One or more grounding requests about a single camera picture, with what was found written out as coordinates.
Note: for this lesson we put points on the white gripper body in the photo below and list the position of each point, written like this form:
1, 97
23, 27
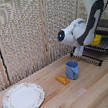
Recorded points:
79, 51

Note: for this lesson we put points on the white black Franka robot arm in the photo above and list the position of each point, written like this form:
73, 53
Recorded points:
86, 27

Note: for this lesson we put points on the metal dish rack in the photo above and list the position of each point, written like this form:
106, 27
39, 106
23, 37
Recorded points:
106, 45

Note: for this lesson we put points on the white plate floral rim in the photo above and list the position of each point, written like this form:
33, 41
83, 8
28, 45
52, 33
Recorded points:
23, 98

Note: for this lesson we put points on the blue mug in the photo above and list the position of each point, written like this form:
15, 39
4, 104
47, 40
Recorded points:
72, 70

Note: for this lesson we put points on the woven folding screen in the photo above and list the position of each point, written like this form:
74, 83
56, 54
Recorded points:
19, 35

